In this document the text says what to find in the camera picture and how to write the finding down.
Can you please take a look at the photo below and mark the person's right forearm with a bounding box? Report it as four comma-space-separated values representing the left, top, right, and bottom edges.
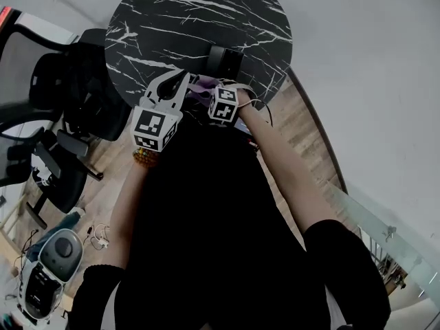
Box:
236, 89, 340, 235

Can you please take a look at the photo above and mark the round black marble table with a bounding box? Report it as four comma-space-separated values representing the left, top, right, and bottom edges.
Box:
104, 0, 294, 111

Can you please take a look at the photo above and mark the white charger with cables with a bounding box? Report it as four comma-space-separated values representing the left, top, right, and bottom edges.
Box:
80, 223, 111, 251

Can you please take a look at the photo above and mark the person's left forearm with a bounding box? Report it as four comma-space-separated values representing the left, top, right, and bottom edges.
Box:
109, 163, 152, 267

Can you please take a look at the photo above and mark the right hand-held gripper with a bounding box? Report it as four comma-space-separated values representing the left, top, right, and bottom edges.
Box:
207, 85, 240, 127

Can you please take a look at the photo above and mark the white grey floor machine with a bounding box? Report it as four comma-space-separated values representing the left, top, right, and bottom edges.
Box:
16, 228, 85, 327

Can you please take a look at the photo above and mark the beige cord strap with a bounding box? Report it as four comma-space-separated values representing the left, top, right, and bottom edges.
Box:
219, 79, 274, 127

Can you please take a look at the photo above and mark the frosted glass door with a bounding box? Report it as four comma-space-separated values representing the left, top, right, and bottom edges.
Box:
326, 180, 440, 302

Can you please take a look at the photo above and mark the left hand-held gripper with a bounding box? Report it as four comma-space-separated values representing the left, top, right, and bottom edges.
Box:
130, 69, 191, 152

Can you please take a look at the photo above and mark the brown bead bracelet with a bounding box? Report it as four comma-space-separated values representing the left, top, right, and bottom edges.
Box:
132, 147, 161, 169

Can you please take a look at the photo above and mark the person's black clothing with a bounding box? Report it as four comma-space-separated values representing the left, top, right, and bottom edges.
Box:
67, 108, 393, 330

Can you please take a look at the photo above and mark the purple grey cloth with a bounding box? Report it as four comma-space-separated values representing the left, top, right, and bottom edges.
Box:
187, 75, 221, 108

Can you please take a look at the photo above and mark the white crumpled packet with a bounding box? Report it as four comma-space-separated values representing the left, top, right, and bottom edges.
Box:
32, 156, 56, 188

